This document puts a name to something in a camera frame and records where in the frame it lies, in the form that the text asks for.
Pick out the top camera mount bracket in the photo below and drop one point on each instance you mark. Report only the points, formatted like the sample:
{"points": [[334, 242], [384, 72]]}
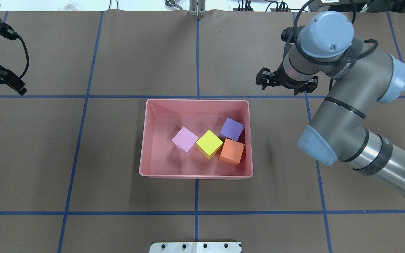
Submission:
{"points": [[197, 8]]}

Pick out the yellow foam block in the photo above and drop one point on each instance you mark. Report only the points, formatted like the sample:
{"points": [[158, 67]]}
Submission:
{"points": [[209, 144]]}

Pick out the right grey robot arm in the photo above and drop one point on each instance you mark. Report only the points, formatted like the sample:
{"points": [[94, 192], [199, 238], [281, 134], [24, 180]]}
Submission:
{"points": [[363, 76]]}

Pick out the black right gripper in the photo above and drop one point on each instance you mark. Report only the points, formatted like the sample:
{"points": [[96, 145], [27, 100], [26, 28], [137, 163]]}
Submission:
{"points": [[266, 78]]}

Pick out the purple foam block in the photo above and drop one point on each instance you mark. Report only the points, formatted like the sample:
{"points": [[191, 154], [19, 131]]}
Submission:
{"points": [[231, 130]]}

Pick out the orange foam block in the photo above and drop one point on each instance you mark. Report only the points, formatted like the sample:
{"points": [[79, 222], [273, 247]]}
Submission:
{"points": [[231, 152]]}

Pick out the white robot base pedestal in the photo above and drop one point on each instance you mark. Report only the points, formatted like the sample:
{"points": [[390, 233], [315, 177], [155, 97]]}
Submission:
{"points": [[196, 247]]}

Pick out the pink plastic bin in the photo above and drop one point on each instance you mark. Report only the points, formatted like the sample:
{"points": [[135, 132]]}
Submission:
{"points": [[165, 117]]}

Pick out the light pink foam block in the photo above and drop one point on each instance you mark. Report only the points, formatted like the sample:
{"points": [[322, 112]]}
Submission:
{"points": [[185, 141]]}

